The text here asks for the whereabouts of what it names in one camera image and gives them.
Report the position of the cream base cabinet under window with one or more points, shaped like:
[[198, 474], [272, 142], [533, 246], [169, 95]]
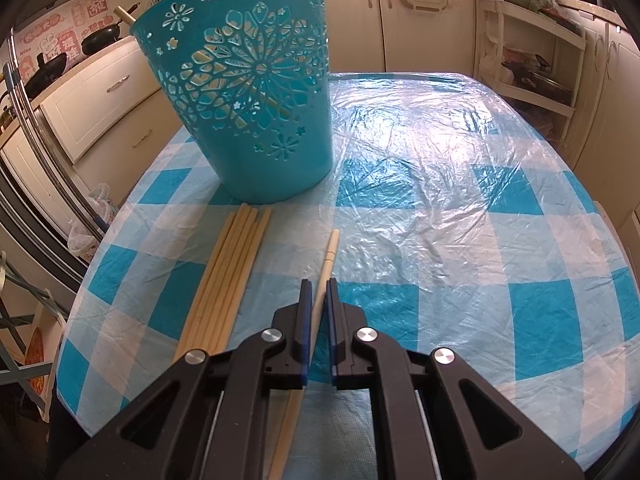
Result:
[[350, 20]]

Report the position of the folding stool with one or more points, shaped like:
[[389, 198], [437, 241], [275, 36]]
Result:
[[30, 375]]

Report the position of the white storage trolley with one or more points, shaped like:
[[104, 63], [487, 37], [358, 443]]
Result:
[[550, 27]]

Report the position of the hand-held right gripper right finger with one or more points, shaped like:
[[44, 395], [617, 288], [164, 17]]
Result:
[[331, 355]]

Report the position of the cream cabinet drawer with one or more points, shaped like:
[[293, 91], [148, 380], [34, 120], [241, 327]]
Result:
[[125, 170], [100, 95]]

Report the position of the bundle of bamboo chopsticks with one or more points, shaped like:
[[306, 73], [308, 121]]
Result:
[[225, 280]]

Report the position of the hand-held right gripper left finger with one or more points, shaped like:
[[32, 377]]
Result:
[[304, 360]]

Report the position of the black pot with lid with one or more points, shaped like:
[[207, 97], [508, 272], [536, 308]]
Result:
[[540, 82]]

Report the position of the bag-lined trash bin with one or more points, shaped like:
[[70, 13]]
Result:
[[87, 225]]

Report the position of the pink wall stickers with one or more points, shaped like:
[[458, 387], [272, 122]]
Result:
[[65, 25]]

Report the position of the teal perforated plastic basket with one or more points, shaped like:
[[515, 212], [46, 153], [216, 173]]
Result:
[[260, 85]]

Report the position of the blue white checkered tablecloth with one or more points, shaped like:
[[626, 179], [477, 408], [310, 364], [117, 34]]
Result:
[[450, 280]]

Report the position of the clear plastic table cover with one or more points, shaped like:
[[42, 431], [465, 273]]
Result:
[[425, 160]]

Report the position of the cream base cabinet beside trolley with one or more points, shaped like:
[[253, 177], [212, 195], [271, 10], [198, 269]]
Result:
[[615, 110]]

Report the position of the metal sliding door frame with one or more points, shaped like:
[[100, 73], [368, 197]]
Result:
[[30, 120]]

